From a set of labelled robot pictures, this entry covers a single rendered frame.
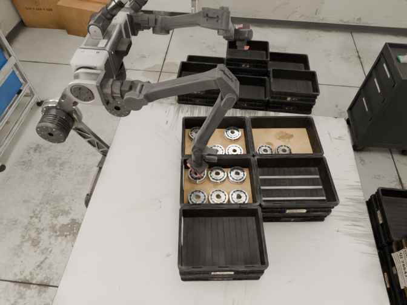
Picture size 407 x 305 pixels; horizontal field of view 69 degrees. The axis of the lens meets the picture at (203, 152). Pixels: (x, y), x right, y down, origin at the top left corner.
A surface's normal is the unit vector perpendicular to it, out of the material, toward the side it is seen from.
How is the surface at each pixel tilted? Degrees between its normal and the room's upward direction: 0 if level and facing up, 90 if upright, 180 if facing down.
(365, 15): 90
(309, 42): 0
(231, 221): 0
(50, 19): 91
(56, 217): 0
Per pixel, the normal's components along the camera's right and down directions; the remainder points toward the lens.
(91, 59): 0.01, -0.59
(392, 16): -0.11, 0.80
